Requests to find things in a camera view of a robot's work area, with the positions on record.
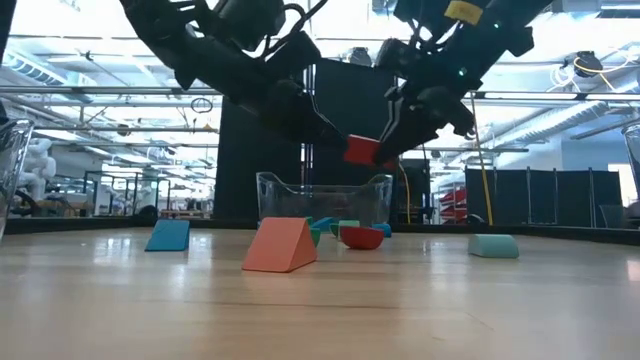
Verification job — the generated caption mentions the red shelf bins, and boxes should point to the red shelf bins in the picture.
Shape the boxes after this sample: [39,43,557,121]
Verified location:
[438,187,467,221]

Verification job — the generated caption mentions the red wedge block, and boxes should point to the red wedge block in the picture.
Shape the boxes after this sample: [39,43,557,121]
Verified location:
[343,133,400,173]

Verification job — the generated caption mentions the hanging yellow cable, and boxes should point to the hanging yellow cable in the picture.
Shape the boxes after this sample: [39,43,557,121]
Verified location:
[468,92,495,226]

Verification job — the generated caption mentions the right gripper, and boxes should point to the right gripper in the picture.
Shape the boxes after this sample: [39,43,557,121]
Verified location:
[378,74,482,166]

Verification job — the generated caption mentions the light teal half-cylinder block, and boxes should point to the light teal half-cylinder block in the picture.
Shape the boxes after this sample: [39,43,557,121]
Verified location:
[467,233,520,260]

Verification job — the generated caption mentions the salmon triangular block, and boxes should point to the salmon triangular block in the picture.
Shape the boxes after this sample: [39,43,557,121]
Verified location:
[241,216,318,274]

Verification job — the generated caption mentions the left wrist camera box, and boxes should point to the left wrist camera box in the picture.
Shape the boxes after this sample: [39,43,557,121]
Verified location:
[214,0,287,51]

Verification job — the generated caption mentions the black partition row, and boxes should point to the black partition row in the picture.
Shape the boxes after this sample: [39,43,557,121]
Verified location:
[464,167,625,230]

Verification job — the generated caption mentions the red half-cylinder block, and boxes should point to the red half-cylinder block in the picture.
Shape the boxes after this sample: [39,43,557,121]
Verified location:
[339,225,386,251]

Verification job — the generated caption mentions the white humanoid robot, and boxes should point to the white humanoid robot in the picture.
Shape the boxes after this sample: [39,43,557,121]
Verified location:
[17,137,58,201]

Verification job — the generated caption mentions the clear plastic bin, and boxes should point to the clear plastic bin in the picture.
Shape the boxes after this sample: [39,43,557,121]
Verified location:
[0,118,35,240]
[255,171,395,229]
[622,123,640,201]

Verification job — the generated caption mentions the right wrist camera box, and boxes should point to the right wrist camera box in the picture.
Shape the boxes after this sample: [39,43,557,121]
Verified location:
[374,37,417,76]

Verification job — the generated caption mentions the black ceiling cable reel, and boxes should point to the black ceiling cable reel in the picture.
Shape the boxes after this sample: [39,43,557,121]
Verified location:
[573,49,605,77]
[348,46,374,68]

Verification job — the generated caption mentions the thin yellow cable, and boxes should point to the thin yellow cable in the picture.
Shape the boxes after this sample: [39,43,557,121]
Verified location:
[398,162,412,224]

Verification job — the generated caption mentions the blue wedge block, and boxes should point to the blue wedge block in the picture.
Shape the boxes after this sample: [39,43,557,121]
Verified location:
[144,219,191,252]

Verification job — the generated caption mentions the black folding partition screen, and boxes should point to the black folding partition screen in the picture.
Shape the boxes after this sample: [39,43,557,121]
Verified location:
[213,58,400,222]

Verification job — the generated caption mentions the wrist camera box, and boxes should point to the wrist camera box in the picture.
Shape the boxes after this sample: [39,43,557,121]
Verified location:
[214,0,287,51]
[374,37,417,76]

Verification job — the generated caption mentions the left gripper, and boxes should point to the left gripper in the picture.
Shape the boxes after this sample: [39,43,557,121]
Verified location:
[174,32,350,150]

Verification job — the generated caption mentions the yellow cable tag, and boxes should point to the yellow cable tag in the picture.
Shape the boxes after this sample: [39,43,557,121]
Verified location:
[444,0,484,26]

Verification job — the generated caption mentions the black metal table frame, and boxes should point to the black metal table frame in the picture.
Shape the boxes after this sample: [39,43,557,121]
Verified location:
[3,215,640,247]

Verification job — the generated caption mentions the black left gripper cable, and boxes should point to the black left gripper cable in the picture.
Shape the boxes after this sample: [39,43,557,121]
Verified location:
[259,0,330,59]

